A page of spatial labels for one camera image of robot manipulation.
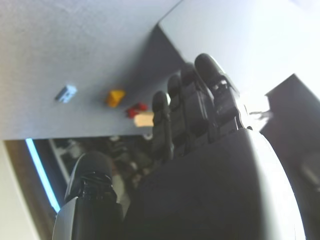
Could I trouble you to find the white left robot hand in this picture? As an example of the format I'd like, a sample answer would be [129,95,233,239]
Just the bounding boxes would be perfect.
[52,52,307,240]

